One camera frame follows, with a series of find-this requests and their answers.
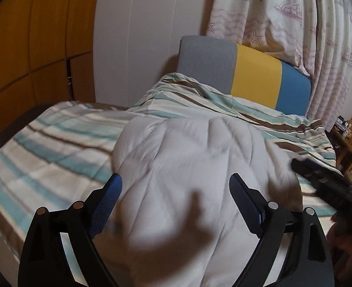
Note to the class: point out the white puffer jacket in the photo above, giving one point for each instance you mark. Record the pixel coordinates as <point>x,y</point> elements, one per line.
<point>194,170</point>

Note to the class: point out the striped bed blanket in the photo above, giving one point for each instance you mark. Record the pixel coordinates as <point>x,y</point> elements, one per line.
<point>59,149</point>

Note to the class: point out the person's right hand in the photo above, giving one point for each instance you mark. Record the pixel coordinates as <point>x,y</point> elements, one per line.
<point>343,245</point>

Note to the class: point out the wooden side desk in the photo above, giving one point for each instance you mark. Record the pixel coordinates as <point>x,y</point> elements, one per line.
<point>351,143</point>

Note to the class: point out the white patterned curtain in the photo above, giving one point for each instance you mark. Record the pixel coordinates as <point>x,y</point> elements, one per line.
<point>283,15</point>

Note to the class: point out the wooden wardrobe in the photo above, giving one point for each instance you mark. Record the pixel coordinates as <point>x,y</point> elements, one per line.
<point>29,33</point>

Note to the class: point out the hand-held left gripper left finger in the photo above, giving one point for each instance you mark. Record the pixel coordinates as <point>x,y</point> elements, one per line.
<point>105,203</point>

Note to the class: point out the grey yellow blue headboard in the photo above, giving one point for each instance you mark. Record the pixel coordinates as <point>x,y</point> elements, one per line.
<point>253,74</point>

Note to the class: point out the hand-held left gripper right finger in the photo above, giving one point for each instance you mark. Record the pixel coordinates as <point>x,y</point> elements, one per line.
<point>246,203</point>

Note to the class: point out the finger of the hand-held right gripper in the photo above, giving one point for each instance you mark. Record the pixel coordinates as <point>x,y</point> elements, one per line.
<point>307,169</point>

